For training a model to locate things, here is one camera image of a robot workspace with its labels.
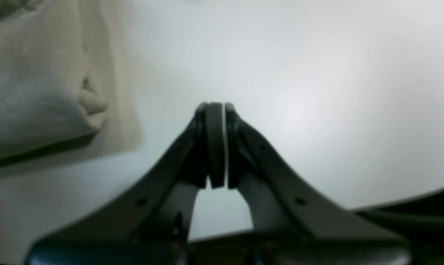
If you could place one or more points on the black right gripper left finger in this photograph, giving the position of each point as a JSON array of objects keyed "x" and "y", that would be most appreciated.
[{"x": 149, "y": 223}]

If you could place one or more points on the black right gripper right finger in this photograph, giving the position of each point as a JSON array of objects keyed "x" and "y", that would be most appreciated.
[{"x": 293, "y": 223}]

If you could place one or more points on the beige t-shirt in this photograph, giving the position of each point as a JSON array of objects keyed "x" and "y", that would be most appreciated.
[{"x": 48, "y": 90}]

